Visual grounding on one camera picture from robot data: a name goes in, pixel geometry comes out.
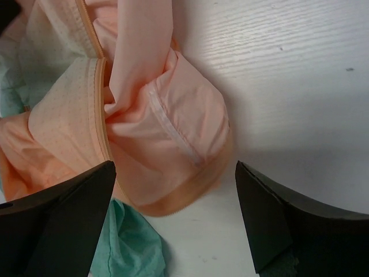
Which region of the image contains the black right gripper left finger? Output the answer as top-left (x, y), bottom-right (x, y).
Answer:
top-left (1, 161), bottom-right (116, 277)

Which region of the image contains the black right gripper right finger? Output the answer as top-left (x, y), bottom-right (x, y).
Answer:
top-left (235, 162), bottom-right (368, 276)

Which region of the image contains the peach and teal jacket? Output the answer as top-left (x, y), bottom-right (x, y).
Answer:
top-left (1, 1), bottom-right (231, 276)

